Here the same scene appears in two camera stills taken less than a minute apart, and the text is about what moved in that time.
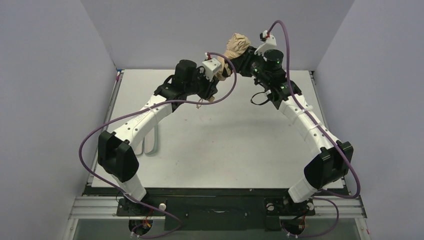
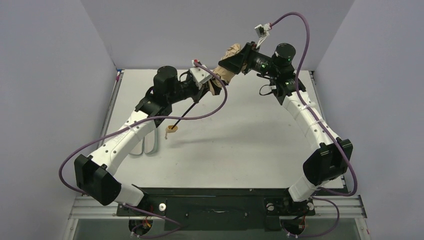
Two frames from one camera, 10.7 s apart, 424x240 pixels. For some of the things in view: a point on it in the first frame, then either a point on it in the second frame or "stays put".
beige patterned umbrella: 234,43 -> 173,129
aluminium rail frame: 84,207 stays put
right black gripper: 243,60 stays put
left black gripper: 215,81 stays put
